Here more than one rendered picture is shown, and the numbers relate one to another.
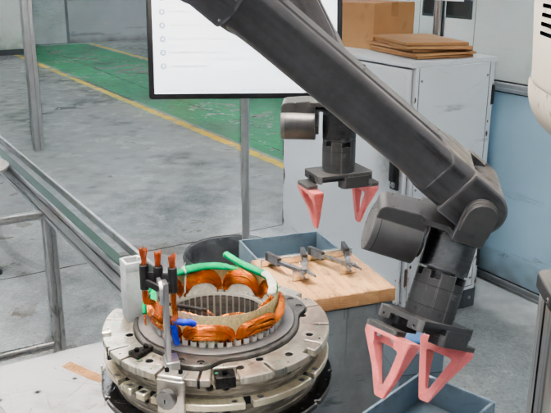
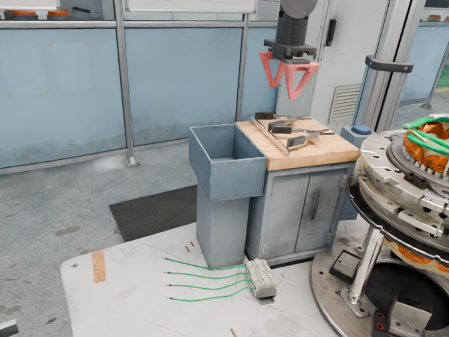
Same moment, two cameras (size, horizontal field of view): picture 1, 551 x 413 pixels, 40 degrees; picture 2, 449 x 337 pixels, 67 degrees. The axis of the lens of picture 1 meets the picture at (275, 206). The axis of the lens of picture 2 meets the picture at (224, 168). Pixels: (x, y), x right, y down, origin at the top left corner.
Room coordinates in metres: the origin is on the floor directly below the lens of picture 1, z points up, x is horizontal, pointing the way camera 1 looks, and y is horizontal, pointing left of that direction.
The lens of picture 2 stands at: (1.38, 0.59, 1.34)
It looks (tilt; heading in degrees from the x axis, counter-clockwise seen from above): 29 degrees down; 270
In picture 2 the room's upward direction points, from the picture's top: 4 degrees clockwise
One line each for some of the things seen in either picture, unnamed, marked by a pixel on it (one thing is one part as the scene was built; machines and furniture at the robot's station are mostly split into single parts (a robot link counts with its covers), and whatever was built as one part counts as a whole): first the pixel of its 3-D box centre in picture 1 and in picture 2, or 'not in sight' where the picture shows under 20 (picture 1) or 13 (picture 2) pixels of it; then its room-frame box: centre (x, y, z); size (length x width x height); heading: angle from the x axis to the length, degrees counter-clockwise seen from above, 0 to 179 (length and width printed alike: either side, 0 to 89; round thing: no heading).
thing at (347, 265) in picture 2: not in sight; (348, 263); (1.10, 0.04, 0.83); 0.05 x 0.04 x 0.02; 54
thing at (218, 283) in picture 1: (202, 282); not in sight; (1.06, 0.11, 1.12); 0.06 x 0.02 x 0.04; 116
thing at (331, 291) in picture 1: (320, 279); (292, 140); (1.24, -0.08, 1.05); 0.20 x 0.19 x 0.02; 20
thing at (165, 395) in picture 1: (166, 399); not in sight; (0.81, 0.13, 1.07); 0.03 x 0.01 x 0.03; 74
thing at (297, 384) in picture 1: (280, 389); not in sight; (0.87, -0.01, 1.06); 0.09 x 0.04 x 0.01; 116
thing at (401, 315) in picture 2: not in sight; (409, 319); (1.04, 0.19, 0.85); 0.06 x 0.04 x 0.05; 158
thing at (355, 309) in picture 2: not in sight; (353, 301); (1.11, 0.12, 0.81); 0.07 x 0.03 x 0.01; 108
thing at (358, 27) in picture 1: (364, 22); not in sight; (3.88, -0.44, 1.30); 0.39 x 0.29 x 0.22; 40
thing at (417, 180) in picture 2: not in sight; (416, 179); (1.09, 0.15, 1.10); 0.03 x 0.01 x 0.01; 116
